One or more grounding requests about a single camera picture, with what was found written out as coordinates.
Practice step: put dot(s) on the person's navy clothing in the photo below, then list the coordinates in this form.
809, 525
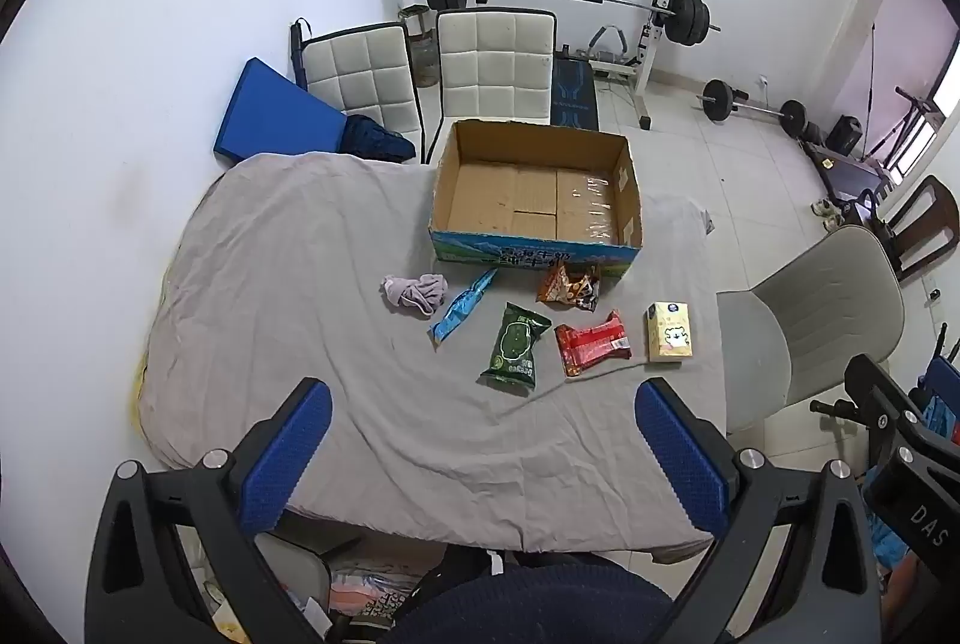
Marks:
532, 606

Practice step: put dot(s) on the black treadmill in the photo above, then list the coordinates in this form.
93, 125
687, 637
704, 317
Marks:
844, 171

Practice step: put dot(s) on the yellow tissue pack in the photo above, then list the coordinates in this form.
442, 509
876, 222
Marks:
669, 333

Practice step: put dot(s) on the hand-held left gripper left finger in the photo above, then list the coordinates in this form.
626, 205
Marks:
289, 456

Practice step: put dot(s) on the grey office chair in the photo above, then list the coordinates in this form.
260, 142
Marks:
817, 306

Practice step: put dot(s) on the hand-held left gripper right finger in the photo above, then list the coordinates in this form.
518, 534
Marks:
681, 456

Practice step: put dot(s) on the orange snack packet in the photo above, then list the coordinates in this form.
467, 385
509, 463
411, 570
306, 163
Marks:
566, 290

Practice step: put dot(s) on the person's right forearm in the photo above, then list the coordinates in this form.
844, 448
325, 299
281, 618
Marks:
904, 580

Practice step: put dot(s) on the pair of slippers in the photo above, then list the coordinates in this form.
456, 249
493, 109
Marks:
825, 213

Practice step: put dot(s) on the red snack packet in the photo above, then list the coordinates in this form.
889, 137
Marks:
592, 344

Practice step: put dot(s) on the open cardboard box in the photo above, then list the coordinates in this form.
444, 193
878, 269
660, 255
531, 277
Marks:
525, 194

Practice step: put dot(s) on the white bench press rack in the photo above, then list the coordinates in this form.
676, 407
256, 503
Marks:
651, 36

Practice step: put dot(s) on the blue foam mat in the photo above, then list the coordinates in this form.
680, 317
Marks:
274, 111

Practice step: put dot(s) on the green snack packet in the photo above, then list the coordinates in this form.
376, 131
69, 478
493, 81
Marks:
516, 348

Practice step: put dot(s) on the purple crumpled cloth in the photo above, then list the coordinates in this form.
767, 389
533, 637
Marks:
416, 293

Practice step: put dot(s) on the blue snack packet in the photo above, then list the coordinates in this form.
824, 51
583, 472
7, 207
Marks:
461, 306

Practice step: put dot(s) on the black speaker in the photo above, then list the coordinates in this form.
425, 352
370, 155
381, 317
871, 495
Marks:
846, 134

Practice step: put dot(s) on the grey tablecloth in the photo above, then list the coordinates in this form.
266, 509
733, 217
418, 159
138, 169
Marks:
315, 284

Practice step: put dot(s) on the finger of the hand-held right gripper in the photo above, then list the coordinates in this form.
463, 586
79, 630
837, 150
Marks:
943, 381
874, 389

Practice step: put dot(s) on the dark blue patterned bag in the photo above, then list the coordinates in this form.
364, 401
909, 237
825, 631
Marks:
375, 140

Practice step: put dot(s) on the dark wooden chair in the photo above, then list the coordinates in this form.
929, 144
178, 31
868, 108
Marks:
919, 224

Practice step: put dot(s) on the white padded chair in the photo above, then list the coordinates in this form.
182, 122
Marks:
360, 74
495, 62

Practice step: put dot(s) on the short barbell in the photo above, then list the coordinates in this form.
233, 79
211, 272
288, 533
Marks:
716, 100

